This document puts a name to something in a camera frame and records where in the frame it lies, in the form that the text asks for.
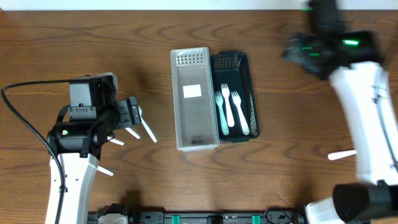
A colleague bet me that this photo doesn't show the white plastic spoon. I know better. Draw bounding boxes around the white plastic spoon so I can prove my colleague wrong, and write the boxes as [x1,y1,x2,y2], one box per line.
[97,166,114,177]
[107,136,124,146]
[327,149,357,161]
[125,128,141,139]
[138,106,157,142]

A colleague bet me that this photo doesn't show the white plastic fork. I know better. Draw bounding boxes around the white plastic fork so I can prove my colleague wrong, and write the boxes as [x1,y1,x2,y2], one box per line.
[231,91,250,136]
[215,91,229,136]
[221,83,234,127]

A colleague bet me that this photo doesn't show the dark green plastic basket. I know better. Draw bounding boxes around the dark green plastic basket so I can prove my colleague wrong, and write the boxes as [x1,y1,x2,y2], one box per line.
[210,51,260,143]

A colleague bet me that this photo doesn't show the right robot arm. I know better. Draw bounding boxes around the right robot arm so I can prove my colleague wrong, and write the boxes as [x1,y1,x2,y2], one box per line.
[283,31,397,223]

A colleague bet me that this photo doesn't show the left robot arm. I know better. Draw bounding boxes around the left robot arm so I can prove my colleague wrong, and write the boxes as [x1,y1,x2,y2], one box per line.
[45,72,141,223]

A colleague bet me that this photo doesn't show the clear white plastic basket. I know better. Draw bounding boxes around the clear white plastic basket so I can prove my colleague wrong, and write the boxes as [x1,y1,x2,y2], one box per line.
[170,47,220,152]

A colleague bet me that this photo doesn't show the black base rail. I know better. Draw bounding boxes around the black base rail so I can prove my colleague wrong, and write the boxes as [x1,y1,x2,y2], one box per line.
[86,203,307,224]

